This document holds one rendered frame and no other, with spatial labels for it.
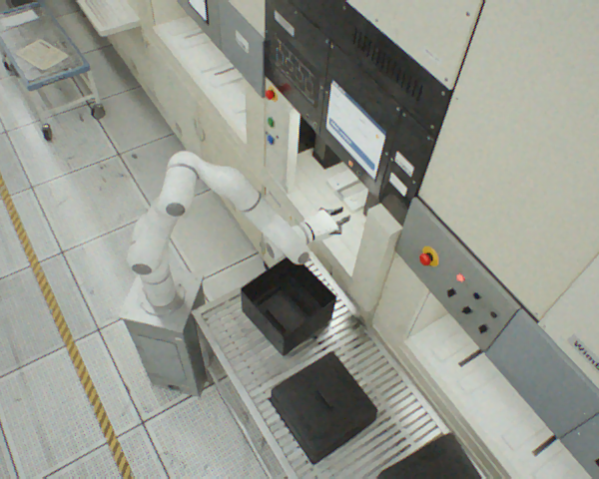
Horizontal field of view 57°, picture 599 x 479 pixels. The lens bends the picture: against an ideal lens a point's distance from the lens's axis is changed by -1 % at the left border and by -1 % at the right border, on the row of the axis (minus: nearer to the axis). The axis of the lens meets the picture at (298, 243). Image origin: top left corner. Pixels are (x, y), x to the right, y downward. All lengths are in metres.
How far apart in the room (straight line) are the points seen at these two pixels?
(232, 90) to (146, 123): 1.27
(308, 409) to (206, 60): 2.06
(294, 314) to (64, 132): 2.54
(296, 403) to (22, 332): 1.82
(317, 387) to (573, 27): 1.44
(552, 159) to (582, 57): 0.23
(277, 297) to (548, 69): 1.49
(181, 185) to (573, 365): 1.18
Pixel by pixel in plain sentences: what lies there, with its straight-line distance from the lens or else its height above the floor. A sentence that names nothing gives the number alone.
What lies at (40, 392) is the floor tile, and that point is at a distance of 3.20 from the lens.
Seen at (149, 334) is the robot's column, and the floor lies 0.64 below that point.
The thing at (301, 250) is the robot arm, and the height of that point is 1.26.
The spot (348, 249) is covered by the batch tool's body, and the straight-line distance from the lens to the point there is 2.38.
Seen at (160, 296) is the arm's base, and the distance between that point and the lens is 2.29.
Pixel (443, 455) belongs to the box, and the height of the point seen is 1.01.
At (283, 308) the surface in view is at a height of 0.77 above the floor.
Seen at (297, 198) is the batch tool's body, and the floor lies 0.87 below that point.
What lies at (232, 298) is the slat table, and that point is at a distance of 2.36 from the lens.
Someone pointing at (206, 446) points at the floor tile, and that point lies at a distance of 2.92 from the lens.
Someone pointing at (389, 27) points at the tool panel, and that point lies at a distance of 1.54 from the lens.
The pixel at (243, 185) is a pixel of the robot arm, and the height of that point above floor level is 1.51.
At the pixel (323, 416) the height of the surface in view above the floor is 0.86.
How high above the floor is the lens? 2.80
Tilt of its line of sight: 55 degrees down
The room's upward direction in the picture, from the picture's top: 5 degrees clockwise
